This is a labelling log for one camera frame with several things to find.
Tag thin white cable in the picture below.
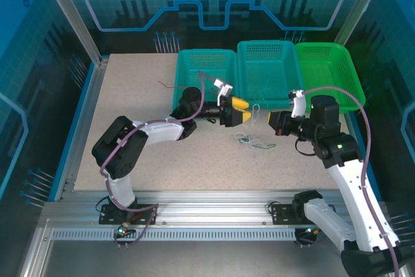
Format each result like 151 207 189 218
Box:
254 78 272 109
233 102 276 151

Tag thin red cable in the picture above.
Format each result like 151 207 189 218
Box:
157 80 185 90

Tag teal basket with slotted floor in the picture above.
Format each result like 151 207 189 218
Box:
173 48 241 119

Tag green plastic basket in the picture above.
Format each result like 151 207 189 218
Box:
294 42 366 114

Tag teal perforated plastic basket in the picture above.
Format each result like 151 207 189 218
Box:
236 40 305 111

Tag right power connector with LED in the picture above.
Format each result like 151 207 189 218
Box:
303 224 324 237

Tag power connector with led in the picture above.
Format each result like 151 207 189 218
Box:
118 221 136 237
303 224 324 237

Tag metal front shelf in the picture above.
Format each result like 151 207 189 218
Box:
19 224 415 277

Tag left power connector with LED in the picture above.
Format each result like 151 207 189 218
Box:
118 221 136 237

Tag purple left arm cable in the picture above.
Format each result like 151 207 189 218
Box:
99 69 207 249

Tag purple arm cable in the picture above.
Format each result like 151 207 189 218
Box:
298 86 401 277
99 69 207 249

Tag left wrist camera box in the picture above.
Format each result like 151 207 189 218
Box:
213 78 233 106

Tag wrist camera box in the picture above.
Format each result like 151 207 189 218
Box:
288 88 307 118
213 78 233 106

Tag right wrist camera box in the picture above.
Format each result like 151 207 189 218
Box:
288 88 307 118

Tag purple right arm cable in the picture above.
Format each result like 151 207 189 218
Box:
298 86 401 277

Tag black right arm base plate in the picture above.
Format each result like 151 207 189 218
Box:
268 202 312 225

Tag aluminium mounting rail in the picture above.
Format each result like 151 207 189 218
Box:
41 191 386 229

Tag aluminium side rail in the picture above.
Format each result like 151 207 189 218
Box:
53 58 110 202

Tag right aluminium frame post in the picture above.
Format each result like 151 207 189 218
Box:
333 0 392 46

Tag aluminium frame post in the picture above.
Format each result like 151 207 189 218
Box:
36 0 110 66
333 0 392 46

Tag slotted grey cable duct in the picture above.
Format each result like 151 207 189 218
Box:
50 228 298 242

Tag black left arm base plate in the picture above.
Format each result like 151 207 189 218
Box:
99 204 159 225

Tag left aluminium frame post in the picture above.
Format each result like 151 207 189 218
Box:
36 0 110 66

